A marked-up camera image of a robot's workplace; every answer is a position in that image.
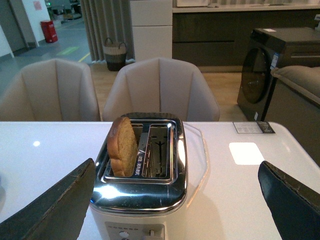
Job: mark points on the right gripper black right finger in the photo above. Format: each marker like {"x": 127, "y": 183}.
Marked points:
{"x": 295, "y": 208}

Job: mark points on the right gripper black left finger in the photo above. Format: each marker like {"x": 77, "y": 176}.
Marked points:
{"x": 58, "y": 213}

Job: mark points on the brown bread slice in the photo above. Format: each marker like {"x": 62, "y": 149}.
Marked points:
{"x": 122, "y": 147}

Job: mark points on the black white info card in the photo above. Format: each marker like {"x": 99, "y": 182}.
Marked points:
{"x": 253, "y": 127}

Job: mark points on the cream chrome two-slot toaster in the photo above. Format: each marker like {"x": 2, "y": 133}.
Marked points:
{"x": 150, "y": 203}

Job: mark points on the beige chair left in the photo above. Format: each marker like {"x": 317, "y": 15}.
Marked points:
{"x": 51, "y": 91}

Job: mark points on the beige chair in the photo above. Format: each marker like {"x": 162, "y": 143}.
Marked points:
{"x": 51, "y": 91}
{"x": 162, "y": 85}

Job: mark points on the dark front-load washing machine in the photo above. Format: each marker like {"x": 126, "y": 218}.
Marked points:
{"x": 271, "y": 48}

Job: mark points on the beige chair centre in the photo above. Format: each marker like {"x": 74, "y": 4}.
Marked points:
{"x": 162, "y": 85}

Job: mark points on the woven laundry basket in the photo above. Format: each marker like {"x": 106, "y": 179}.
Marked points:
{"x": 115, "y": 54}

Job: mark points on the red box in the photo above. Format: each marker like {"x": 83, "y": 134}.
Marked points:
{"x": 49, "y": 31}

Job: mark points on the dark kitchen counter cabinet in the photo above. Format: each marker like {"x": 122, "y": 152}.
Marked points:
{"x": 221, "y": 38}

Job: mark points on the beige curtain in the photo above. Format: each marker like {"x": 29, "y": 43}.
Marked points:
{"x": 107, "y": 19}

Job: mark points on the white cabinet column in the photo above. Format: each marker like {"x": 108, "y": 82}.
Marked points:
{"x": 152, "y": 28}

